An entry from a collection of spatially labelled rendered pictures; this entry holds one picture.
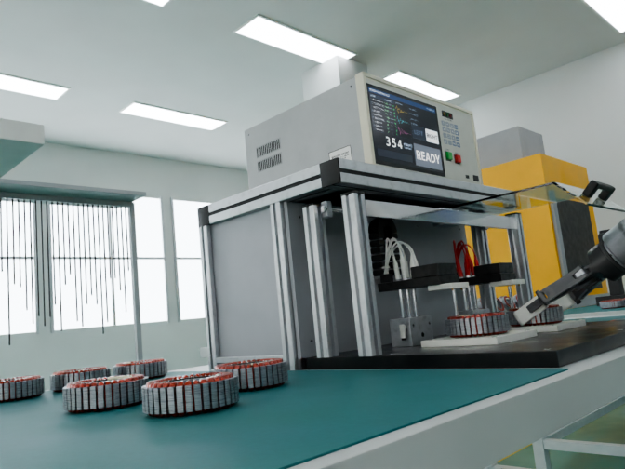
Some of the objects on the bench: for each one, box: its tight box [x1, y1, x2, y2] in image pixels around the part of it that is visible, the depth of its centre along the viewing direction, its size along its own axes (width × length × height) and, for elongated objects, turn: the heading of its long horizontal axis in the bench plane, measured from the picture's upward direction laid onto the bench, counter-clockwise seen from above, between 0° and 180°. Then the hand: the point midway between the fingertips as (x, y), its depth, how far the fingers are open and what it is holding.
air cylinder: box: [390, 315, 433, 347], centre depth 113 cm, size 5×8×6 cm
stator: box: [506, 304, 565, 327], centre depth 120 cm, size 11×11×4 cm
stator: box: [211, 358, 288, 392], centre depth 84 cm, size 11×11×4 cm
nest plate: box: [420, 329, 538, 348], centre depth 102 cm, size 15×15×1 cm
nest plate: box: [508, 319, 586, 332], centre depth 119 cm, size 15×15×1 cm
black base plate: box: [306, 320, 625, 370], centre depth 112 cm, size 47×64×2 cm
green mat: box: [0, 369, 568, 469], centre depth 81 cm, size 94×61×1 cm, turn 11°
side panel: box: [199, 202, 306, 371], centre depth 118 cm, size 28×3×32 cm, turn 11°
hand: (536, 314), depth 120 cm, fingers open, 13 cm apart
